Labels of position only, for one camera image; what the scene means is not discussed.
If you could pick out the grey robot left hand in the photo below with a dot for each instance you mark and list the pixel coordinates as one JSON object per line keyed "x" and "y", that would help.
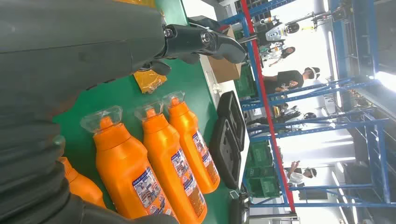
{"x": 77, "y": 43}

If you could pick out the yellow plastic wrapped sheet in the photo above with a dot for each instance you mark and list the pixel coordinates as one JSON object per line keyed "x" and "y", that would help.
{"x": 150, "y": 81}

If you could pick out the dark tablet on stand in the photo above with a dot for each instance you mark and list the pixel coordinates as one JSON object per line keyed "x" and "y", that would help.
{"x": 210, "y": 23}

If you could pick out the small white adapter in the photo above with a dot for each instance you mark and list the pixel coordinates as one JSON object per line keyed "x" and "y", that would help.
{"x": 217, "y": 88}

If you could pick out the brown cardboard box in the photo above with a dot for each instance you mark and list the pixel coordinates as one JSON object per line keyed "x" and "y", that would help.
{"x": 224, "y": 69}

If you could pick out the green plastic crates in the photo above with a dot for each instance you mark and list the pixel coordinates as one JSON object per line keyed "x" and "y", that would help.
{"x": 246, "y": 83}
{"x": 263, "y": 182}

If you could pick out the black foam-lined open case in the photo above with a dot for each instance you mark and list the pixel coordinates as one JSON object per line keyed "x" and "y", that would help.
{"x": 229, "y": 145}

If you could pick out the white humanoid robot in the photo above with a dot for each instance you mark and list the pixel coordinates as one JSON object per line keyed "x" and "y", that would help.
{"x": 278, "y": 31}
{"x": 278, "y": 52}
{"x": 290, "y": 115}

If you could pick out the person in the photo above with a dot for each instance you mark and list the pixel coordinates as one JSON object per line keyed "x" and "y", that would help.
{"x": 298, "y": 177}
{"x": 289, "y": 79}

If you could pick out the black remote controller with screen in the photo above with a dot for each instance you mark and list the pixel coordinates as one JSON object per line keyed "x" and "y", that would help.
{"x": 236, "y": 208}

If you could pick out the blue metal rack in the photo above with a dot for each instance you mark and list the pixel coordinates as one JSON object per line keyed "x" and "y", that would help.
{"x": 340, "y": 126}

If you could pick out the red metal post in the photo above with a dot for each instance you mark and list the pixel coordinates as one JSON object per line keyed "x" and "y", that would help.
{"x": 266, "y": 105}

